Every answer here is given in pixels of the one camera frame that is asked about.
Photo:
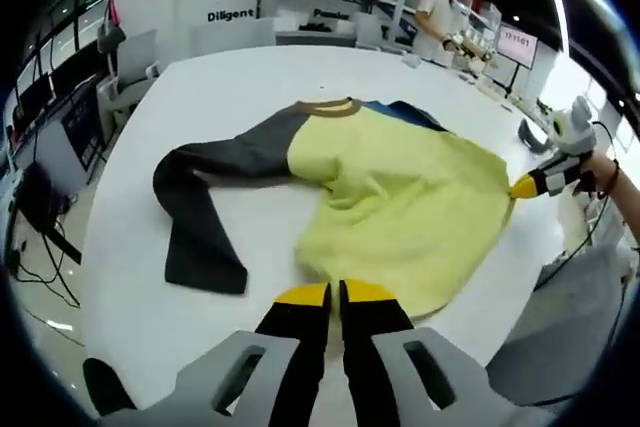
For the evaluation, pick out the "pink screen on stand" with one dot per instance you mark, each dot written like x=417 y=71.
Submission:
x=517 y=44

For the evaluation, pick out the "yellow garment with dark sleeves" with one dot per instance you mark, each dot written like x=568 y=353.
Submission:
x=400 y=207

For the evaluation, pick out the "white office chair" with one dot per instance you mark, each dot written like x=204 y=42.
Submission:
x=137 y=57
x=370 y=29

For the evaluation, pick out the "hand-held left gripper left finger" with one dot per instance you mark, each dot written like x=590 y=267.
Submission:
x=225 y=377

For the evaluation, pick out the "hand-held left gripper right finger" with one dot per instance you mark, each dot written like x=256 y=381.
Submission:
x=440 y=377

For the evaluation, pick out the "person's right hand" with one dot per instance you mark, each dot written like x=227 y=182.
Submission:
x=600 y=172

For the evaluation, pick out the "dark display board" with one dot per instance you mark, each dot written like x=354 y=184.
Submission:
x=82 y=127

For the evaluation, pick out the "black oval object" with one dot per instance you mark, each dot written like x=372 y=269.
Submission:
x=107 y=387

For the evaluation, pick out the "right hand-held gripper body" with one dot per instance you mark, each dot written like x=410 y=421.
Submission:
x=575 y=134

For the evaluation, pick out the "small white table object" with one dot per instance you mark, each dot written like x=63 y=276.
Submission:
x=412 y=61

